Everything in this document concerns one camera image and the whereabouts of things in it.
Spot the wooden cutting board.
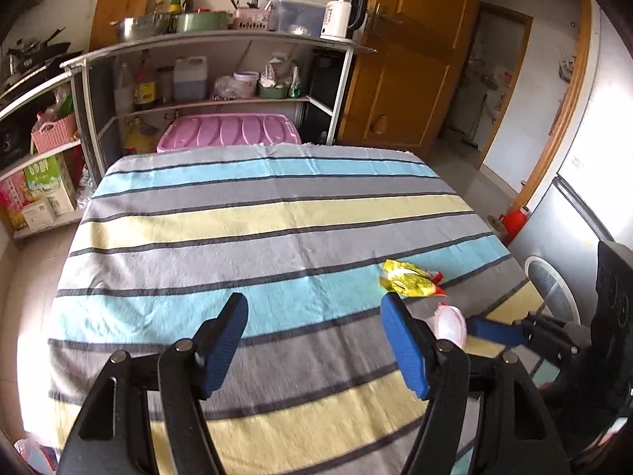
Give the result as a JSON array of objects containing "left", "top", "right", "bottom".
[{"left": 89, "top": 0, "right": 149, "bottom": 51}]

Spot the clear storage box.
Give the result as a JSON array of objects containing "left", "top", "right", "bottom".
[{"left": 268, "top": 0, "right": 325, "bottom": 38}]

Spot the silver refrigerator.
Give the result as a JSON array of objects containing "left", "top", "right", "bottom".
[{"left": 510, "top": 13, "right": 632, "bottom": 324}]

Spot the white round trash bin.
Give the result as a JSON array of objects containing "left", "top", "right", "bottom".
[{"left": 523, "top": 255, "right": 582, "bottom": 324}]

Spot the white oil jug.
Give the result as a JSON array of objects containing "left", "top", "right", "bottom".
[{"left": 173, "top": 56, "right": 208, "bottom": 102}]

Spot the white electric kettle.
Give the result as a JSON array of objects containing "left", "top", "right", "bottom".
[{"left": 320, "top": 0, "right": 369, "bottom": 42}]

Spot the striped tablecloth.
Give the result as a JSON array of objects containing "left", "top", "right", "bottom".
[{"left": 46, "top": 144, "right": 543, "bottom": 474}]

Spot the steel bowl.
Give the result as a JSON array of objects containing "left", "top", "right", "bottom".
[{"left": 110, "top": 13, "right": 172, "bottom": 43}]

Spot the pink plastic lid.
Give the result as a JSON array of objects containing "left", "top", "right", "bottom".
[{"left": 157, "top": 113, "right": 301, "bottom": 152}]

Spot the pink basket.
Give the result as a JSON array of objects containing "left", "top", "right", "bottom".
[{"left": 31, "top": 113, "right": 78, "bottom": 153}]

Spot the metal kitchen shelf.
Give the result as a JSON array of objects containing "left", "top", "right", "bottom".
[{"left": 64, "top": 30, "right": 363, "bottom": 180}]

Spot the green pot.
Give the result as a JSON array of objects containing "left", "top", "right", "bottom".
[{"left": 176, "top": 11, "right": 232, "bottom": 33}]

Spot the white pink cup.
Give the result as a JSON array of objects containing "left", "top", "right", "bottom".
[{"left": 426, "top": 302, "right": 468, "bottom": 348}]

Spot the wooden door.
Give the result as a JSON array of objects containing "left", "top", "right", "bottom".
[{"left": 337, "top": 0, "right": 479, "bottom": 158}]

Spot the yellow snack wrapper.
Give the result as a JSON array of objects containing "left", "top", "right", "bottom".
[{"left": 379, "top": 260, "right": 444, "bottom": 298}]

